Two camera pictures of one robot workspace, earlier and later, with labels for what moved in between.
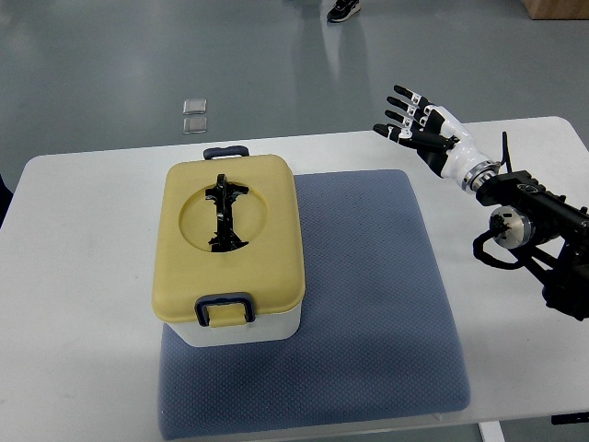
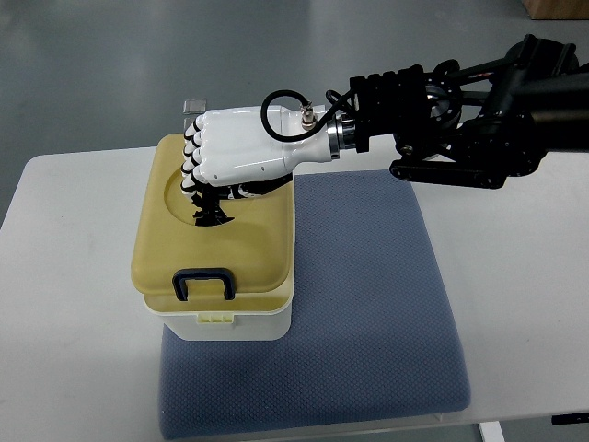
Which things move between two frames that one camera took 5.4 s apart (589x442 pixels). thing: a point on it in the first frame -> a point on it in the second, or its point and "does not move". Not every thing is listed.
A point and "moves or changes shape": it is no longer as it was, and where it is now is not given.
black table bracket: (570, 418) does not move
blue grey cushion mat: (376, 341) does not move
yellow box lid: (271, 266) moves or changes shape
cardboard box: (558, 9) does not move
